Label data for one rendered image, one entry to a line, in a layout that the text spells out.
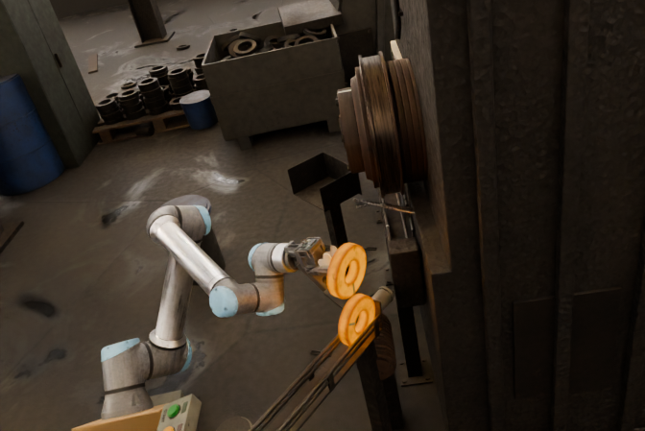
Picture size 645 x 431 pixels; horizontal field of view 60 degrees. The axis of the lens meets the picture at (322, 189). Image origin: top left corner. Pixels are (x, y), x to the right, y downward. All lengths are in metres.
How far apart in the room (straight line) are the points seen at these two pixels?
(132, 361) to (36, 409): 0.78
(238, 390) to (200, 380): 0.21
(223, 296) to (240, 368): 1.06
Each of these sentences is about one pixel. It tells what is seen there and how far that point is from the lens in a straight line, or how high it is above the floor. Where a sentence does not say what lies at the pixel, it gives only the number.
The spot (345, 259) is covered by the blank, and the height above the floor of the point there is 0.97.
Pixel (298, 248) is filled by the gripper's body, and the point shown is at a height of 0.95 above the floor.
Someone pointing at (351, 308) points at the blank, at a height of 0.78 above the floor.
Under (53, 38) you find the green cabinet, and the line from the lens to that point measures 5.40.
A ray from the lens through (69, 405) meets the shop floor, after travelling 2.97.
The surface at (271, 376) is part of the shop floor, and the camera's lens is 2.62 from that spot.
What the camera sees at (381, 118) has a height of 1.23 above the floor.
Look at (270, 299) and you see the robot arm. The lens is 1.75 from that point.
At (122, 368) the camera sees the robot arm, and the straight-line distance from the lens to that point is 2.37.
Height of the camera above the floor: 1.92
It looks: 31 degrees down
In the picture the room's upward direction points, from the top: 13 degrees counter-clockwise
